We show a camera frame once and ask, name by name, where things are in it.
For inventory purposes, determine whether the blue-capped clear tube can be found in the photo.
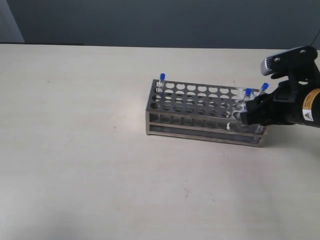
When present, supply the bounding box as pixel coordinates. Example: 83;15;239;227
240;88;252;112
256;82;269;97

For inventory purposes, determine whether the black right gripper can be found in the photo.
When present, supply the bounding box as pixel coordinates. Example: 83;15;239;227
240;80;308;126

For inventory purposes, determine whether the stainless steel test tube rack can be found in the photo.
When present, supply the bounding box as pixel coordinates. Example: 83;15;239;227
145;79;268;147

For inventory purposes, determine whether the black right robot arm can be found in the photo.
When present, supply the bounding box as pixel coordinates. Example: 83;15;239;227
240;80;320;128

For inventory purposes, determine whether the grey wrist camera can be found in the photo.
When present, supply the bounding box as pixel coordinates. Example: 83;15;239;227
260;46;307;76

